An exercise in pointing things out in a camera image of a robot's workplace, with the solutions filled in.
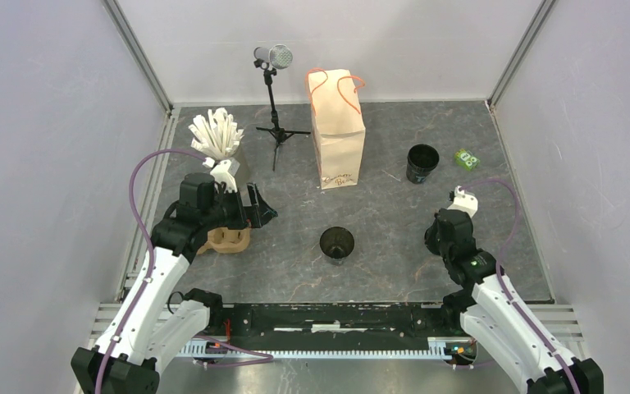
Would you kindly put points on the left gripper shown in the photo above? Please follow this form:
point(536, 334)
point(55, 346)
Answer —
point(257, 214)

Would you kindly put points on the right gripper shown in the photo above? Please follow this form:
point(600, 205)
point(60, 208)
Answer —
point(430, 240)

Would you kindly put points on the black coffee cup with print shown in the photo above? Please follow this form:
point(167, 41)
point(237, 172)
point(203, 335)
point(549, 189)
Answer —
point(336, 243)

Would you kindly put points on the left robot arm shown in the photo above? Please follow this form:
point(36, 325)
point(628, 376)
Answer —
point(134, 350)

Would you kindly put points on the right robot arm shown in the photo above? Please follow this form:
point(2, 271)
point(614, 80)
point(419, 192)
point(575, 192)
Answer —
point(488, 309)

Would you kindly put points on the brown paper takeout bag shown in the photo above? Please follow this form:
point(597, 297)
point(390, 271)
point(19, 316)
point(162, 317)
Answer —
point(338, 128)

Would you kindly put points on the brown cardboard cup carrier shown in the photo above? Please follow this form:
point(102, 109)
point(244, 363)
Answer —
point(226, 241)

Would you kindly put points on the grey cup holding straws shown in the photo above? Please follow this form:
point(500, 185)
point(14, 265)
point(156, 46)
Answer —
point(240, 169)

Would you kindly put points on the green toy block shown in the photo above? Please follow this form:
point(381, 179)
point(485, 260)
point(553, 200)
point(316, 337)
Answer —
point(466, 159)

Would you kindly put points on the bundle of white wrapped straws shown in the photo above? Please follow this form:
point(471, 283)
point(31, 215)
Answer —
point(216, 134)

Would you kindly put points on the microphone on black tripod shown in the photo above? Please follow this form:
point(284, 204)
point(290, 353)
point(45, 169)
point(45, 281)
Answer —
point(270, 61)

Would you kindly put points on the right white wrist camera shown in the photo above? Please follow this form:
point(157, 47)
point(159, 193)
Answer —
point(463, 201)

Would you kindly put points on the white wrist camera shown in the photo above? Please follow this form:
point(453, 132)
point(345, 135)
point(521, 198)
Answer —
point(223, 171)
point(463, 201)

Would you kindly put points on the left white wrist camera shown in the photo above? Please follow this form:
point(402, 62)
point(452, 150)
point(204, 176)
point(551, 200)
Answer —
point(223, 171)

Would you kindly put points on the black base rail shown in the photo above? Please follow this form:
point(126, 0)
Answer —
point(334, 326)

